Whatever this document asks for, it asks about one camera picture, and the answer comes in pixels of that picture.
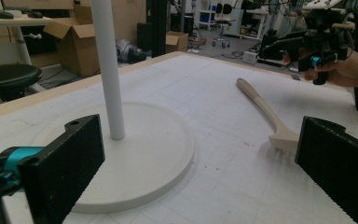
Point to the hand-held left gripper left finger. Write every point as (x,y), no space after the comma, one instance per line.
(59,168)

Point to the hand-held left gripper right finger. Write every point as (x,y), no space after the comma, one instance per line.
(335,161)

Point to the black equipment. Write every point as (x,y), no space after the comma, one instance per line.
(279,48)

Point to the small white box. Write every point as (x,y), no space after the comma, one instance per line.
(250,57)

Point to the white stand with round base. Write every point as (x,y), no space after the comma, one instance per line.
(143,155)

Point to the office chair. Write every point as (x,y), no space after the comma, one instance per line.
(223,28)

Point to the black round stool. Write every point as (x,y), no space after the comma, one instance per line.
(6,77)

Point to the white shelf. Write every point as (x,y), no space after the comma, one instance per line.
(205,15)

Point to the large open cardboard box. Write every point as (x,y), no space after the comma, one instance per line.
(77,49)

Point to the small cardboard box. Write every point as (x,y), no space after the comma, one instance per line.
(177,42)

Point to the grey bag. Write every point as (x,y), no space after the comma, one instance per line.
(129,51)

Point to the white desk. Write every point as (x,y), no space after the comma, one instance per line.
(15,21)

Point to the black pillar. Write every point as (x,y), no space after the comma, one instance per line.
(157,28)

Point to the black computer mouse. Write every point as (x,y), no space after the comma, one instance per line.
(35,14)
(3,15)

